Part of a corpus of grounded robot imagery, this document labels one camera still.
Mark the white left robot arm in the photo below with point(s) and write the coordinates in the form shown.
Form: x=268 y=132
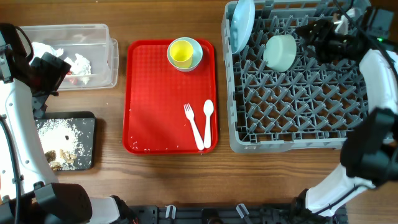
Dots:
x=30 y=191

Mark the white napkin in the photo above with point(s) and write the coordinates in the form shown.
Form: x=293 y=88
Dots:
x=40 y=48
x=80 y=66

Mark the white plastic spoon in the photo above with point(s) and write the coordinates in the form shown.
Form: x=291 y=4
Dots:
x=208 y=110

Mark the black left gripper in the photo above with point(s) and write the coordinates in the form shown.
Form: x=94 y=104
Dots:
x=56 y=69

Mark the light blue plate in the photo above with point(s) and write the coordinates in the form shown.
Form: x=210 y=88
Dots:
x=241 y=25

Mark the red strawberry snack wrapper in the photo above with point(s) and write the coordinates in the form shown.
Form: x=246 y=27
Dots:
x=73 y=78

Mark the grey dishwasher rack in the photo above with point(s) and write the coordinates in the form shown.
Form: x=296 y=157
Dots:
x=312 y=104

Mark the rice and food scraps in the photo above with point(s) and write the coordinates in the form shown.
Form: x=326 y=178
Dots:
x=60 y=143

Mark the yellow plastic cup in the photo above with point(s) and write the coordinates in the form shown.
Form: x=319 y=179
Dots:
x=181 y=52

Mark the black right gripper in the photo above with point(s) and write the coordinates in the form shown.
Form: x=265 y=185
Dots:
x=327 y=27

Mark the red plastic tray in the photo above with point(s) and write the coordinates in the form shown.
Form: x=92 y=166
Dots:
x=154 y=119

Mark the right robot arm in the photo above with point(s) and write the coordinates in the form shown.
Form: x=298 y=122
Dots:
x=366 y=161

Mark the black food waste tray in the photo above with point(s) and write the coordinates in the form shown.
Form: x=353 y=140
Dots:
x=85 y=122

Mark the light green bowl under cup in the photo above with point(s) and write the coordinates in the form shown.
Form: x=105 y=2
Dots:
x=197 y=54

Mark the white plastic fork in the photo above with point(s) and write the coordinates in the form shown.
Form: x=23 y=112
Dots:
x=191 y=117

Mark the clear plastic waste bin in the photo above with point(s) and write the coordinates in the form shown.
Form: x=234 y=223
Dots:
x=89 y=40

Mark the light green bowl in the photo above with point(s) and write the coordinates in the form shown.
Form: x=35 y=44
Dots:
x=197 y=54
x=280 y=52

